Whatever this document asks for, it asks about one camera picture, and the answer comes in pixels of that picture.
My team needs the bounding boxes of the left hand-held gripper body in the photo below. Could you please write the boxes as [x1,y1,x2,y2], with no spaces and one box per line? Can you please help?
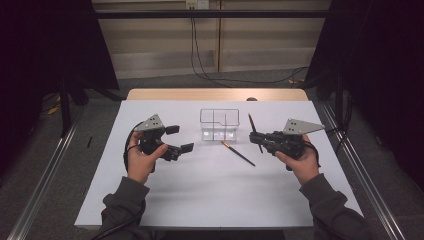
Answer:
[133,113,183,163]

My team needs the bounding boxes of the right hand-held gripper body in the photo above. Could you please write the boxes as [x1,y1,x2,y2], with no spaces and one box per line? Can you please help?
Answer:
[263,118,326,172]

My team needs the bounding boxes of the clear acrylic holder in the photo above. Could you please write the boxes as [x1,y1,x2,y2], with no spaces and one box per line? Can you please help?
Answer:
[199,108,241,142]

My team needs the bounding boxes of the person's left hand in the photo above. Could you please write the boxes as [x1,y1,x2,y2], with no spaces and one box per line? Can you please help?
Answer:
[126,130,169,185]

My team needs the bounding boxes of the person's right hand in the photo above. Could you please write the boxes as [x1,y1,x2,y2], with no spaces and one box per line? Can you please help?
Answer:
[274,134,321,186]

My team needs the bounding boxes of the wooden table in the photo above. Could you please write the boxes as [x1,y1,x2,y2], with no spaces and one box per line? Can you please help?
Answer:
[125,87,309,102]

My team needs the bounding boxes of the white table mat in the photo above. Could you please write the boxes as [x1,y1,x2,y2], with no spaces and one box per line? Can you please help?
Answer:
[73,99,365,229]

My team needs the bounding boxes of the black metal stand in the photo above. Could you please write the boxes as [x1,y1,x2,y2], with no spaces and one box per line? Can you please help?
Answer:
[59,78,73,138]
[334,71,345,129]

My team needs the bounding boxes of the yellow item on floor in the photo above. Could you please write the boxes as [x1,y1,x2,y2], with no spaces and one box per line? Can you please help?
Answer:
[46,103,62,116]

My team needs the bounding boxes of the black horizontal bar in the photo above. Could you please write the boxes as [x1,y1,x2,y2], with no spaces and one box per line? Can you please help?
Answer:
[94,9,329,19]

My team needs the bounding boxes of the black curtain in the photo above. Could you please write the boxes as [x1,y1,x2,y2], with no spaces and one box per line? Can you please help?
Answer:
[0,0,120,178]
[303,0,424,193]

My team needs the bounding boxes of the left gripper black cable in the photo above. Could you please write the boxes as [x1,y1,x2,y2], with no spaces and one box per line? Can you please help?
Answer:
[89,121,148,240]

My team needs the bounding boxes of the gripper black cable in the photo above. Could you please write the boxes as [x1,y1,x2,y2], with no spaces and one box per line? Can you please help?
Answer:
[89,121,148,240]
[301,140,322,168]

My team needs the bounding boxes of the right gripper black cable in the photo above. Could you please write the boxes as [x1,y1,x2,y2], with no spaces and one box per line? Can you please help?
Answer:
[301,140,322,168]

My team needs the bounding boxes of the black wall cable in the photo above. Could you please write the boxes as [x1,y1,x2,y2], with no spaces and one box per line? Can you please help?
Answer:
[190,17,233,89]
[192,17,310,85]

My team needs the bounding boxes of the metal floor rail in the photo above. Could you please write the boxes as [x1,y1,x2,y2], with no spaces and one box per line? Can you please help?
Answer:
[6,109,85,240]
[319,102,408,240]

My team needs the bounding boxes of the white wall socket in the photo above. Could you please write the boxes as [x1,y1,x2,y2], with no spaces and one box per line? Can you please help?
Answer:
[185,0,210,10]

